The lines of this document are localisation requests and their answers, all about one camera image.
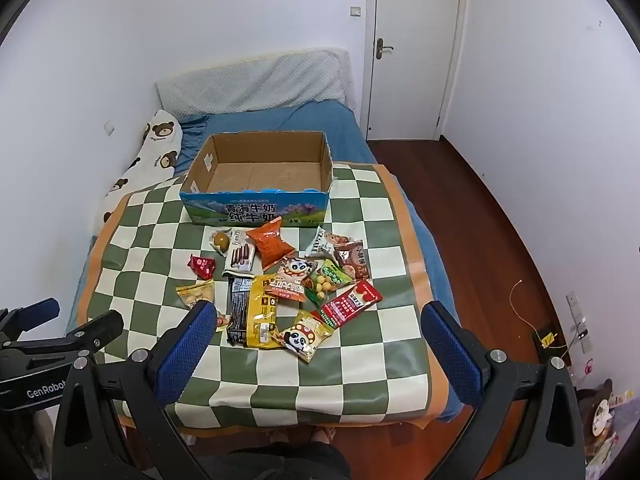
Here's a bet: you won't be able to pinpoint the blue printed cardboard box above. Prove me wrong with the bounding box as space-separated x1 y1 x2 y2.
179 131 335 226

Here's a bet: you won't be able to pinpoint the large yellow packet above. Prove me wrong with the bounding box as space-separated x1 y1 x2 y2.
245 274 281 348

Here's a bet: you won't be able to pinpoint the white chocolate stick packet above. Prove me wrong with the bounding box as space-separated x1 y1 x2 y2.
222 227 258 276

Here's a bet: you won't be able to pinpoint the thin white floor cable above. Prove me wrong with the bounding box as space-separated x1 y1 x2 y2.
509 280 541 331

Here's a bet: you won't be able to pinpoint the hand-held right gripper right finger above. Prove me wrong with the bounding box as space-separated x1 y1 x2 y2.
421 301 586 480

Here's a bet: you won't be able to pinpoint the white orange panda packet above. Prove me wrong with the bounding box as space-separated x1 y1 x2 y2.
267 255 321 303

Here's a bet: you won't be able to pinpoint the brown snack packet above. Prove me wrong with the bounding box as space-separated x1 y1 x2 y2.
332 241 371 281

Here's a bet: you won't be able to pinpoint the bear print pillow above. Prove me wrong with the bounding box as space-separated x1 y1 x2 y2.
92 109 183 236

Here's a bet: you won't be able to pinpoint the green checkered mat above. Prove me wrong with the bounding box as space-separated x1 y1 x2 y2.
82 162 448 431

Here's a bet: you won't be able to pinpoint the grey white pillow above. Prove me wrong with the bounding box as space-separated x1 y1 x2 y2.
155 47 353 118

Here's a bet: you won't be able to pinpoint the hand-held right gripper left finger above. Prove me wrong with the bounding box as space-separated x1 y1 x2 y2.
52 301 217 480

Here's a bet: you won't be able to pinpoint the orange chip packet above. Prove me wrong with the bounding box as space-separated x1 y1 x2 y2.
245 216 297 272

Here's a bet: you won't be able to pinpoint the yellow panda packet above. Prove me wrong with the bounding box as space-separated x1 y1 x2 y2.
270 310 335 363

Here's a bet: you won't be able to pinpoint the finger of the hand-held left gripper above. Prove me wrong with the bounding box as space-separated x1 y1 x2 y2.
65 310 125 356
0 298 61 333

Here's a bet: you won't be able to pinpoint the long black packet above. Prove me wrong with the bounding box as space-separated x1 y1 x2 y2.
226 275 253 348

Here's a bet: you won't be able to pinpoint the white lettered packet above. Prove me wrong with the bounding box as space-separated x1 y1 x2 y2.
311 226 346 261

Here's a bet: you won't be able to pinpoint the green packet with balls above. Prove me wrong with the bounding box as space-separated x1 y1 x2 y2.
302 258 355 307

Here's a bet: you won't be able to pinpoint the red spicy strip packet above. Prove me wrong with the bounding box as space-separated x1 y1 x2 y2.
312 281 383 331

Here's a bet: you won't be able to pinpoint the small red packet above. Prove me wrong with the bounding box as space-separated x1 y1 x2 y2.
188 254 217 281

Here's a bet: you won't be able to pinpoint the white door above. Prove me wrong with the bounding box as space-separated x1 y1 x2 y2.
365 0 468 142

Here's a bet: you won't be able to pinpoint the person's dark trousers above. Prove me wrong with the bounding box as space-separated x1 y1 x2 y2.
195 442 351 480

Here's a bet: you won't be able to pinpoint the white wall power strip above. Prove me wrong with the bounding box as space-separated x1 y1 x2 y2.
566 290 593 353

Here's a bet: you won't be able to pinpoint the small yellow biscuit packet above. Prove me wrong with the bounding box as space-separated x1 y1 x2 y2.
175 280 216 310

